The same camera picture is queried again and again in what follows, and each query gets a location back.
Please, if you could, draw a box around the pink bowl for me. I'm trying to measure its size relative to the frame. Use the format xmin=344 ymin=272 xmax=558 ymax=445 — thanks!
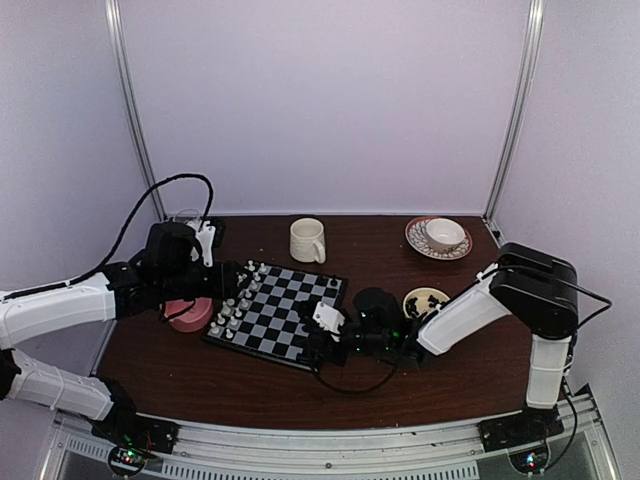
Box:
xmin=165 ymin=297 xmax=213 ymax=333

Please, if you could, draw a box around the white ceramic cup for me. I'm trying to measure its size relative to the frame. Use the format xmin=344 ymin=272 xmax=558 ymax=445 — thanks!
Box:
xmin=425 ymin=218 xmax=466 ymax=252

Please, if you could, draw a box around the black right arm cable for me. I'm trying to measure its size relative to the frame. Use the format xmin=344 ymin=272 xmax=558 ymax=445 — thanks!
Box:
xmin=307 ymin=349 xmax=406 ymax=396

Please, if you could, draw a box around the black and white chessboard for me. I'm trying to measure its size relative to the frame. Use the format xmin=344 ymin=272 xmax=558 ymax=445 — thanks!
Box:
xmin=202 ymin=260 xmax=348 ymax=371

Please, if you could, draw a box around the aluminium frame post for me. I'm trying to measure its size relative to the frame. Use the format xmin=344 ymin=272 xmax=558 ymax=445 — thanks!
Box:
xmin=103 ymin=0 xmax=168 ymax=223
xmin=483 ymin=0 xmax=546 ymax=224

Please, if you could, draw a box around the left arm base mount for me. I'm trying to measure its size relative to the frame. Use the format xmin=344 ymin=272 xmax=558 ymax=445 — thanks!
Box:
xmin=89 ymin=415 xmax=179 ymax=478

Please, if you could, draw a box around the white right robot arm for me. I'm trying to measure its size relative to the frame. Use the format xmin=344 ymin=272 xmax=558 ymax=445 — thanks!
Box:
xmin=299 ymin=242 xmax=579 ymax=442

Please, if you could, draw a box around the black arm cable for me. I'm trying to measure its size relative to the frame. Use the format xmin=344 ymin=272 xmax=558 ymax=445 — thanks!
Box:
xmin=64 ymin=173 xmax=215 ymax=289
xmin=307 ymin=349 xmax=406 ymax=396

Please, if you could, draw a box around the aluminium front rail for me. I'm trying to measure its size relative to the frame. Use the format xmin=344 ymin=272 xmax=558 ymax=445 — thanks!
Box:
xmin=39 ymin=384 xmax=626 ymax=480

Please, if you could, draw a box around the floral patterned saucer plate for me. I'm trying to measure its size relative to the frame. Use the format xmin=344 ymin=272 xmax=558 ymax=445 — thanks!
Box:
xmin=405 ymin=217 xmax=473 ymax=261

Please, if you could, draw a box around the aluminium frame post left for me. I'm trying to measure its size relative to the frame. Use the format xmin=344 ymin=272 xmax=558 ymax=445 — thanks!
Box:
xmin=103 ymin=0 xmax=168 ymax=223

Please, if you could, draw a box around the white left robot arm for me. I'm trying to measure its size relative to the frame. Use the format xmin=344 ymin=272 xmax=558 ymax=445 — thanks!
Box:
xmin=1 ymin=218 xmax=240 ymax=444

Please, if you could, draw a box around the white ribbed ceramic mug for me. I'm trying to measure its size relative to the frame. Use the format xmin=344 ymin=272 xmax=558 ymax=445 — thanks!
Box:
xmin=289 ymin=218 xmax=326 ymax=264

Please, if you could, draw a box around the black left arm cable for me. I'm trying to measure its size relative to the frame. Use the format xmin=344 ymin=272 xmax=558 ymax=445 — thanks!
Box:
xmin=64 ymin=173 xmax=215 ymax=289

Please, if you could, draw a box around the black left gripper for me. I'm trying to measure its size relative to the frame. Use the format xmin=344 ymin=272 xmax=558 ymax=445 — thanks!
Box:
xmin=158 ymin=259 xmax=253 ymax=302

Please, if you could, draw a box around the aluminium frame post right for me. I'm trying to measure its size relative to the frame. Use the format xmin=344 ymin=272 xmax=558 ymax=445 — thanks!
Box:
xmin=483 ymin=0 xmax=546 ymax=224

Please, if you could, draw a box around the clear glass cup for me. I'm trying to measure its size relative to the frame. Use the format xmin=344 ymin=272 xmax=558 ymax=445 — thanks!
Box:
xmin=172 ymin=208 xmax=201 ymax=222

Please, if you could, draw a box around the cream bowl of black pieces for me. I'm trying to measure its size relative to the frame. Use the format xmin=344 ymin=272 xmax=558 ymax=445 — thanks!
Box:
xmin=402 ymin=287 xmax=450 ymax=319

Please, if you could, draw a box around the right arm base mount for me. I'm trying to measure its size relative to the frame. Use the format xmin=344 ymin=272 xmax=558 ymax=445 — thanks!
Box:
xmin=478 ymin=410 xmax=565 ymax=475

